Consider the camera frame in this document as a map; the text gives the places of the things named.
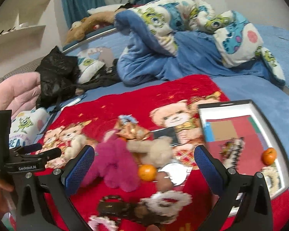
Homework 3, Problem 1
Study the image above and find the magenta plush toy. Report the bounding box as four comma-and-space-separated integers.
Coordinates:
80, 129, 140, 192

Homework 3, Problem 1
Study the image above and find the white wall shelf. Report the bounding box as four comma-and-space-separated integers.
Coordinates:
0, 0, 56, 70

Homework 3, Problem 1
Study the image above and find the orange tangerine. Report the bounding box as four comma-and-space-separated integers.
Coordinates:
261, 148, 277, 166
138, 164, 157, 182

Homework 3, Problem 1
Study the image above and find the black strap bag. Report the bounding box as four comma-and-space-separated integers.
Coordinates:
48, 58, 122, 114

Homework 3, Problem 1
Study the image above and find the black puffer jacket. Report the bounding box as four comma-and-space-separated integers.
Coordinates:
35, 46, 80, 108

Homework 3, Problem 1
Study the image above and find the pink crochet scrunchie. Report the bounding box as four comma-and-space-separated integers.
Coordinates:
87, 215, 118, 231

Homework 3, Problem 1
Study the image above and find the beige plush keychain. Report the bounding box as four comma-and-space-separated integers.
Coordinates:
126, 136, 173, 168

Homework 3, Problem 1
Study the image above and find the brown plush dog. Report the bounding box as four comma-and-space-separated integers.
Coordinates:
65, 8, 126, 44

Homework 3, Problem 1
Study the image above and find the cream crochet scrunchie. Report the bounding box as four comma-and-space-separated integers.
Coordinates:
140, 190, 192, 217

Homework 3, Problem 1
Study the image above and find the black tray box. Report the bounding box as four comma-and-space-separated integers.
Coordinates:
197, 99, 289, 218

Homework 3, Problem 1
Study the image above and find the pink quilted jacket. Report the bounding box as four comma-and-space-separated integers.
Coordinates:
0, 72, 41, 118

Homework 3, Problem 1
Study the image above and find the blue monster print quilt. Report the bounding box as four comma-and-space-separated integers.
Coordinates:
114, 0, 285, 87

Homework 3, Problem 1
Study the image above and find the brown egg toy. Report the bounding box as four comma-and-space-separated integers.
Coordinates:
155, 172, 174, 192

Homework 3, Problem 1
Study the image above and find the white fuzzy hair clip band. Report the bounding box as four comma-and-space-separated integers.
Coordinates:
219, 137, 245, 169

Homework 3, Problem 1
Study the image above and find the blue bed sheet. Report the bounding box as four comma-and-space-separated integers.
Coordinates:
38, 23, 289, 220

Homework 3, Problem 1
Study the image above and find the dark brown fuzzy scrunchie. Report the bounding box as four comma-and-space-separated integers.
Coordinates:
97, 194, 171, 226

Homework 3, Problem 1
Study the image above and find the red teddy bear blanket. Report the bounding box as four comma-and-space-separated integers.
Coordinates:
44, 74, 289, 230

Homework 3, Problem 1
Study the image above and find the monster print pillow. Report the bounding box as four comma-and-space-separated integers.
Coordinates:
77, 48, 105, 85
9, 105, 50, 149

